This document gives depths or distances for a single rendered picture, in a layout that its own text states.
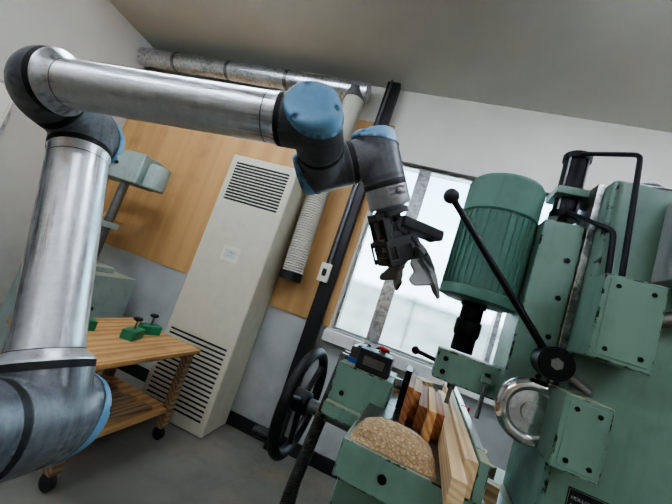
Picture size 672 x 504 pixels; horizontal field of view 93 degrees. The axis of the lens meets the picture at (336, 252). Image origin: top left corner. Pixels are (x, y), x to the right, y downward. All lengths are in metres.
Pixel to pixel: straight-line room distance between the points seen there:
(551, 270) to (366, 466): 0.55
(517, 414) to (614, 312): 0.25
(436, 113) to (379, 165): 1.99
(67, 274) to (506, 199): 0.91
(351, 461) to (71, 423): 0.46
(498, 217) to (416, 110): 1.90
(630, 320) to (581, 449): 0.23
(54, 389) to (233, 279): 1.58
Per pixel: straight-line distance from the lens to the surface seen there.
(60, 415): 0.72
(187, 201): 2.91
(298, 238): 2.16
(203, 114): 0.61
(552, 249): 0.84
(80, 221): 0.81
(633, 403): 0.83
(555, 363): 0.72
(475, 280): 0.78
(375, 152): 0.66
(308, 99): 0.54
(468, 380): 0.83
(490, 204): 0.83
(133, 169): 2.66
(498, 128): 2.61
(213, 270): 2.28
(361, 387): 0.80
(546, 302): 0.82
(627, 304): 0.74
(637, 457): 0.85
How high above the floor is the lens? 1.12
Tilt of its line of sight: 6 degrees up
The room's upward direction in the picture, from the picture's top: 19 degrees clockwise
